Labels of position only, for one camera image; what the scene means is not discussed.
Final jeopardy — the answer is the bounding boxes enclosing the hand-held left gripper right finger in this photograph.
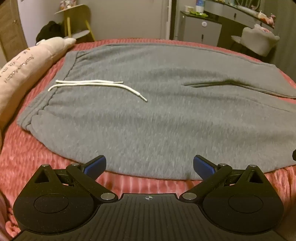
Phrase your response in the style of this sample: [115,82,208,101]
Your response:
[180,155,264,202]

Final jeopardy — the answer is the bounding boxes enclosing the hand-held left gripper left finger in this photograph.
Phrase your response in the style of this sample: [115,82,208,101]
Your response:
[32,155,118,202]

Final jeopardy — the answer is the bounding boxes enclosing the gray pants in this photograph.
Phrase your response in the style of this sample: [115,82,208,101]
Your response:
[17,43,296,181]

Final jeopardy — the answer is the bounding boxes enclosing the pink ribbed blanket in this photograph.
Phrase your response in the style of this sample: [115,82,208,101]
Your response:
[0,38,296,241]

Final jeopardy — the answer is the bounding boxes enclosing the white fluffy chair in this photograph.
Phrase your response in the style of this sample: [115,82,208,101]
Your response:
[231,24,281,56]

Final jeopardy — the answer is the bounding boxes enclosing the gray bedside cabinet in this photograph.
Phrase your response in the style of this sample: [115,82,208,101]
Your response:
[177,10,223,47]

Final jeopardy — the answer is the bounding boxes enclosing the yellow side table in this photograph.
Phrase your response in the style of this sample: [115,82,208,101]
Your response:
[54,5,96,42]

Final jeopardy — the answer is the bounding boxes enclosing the green packet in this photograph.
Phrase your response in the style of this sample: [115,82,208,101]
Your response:
[187,10,209,17]

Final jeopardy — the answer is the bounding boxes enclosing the gray dressing table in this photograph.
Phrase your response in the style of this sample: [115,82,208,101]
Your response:
[203,0,276,30]

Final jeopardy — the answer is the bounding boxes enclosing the white and blue bottle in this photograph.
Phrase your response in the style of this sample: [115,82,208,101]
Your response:
[195,0,206,13]

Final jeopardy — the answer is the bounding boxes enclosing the wooden cabinet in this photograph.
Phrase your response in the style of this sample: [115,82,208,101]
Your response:
[0,0,28,62]

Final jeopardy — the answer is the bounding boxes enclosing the small plush toy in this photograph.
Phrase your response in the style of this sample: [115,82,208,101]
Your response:
[60,0,76,10]

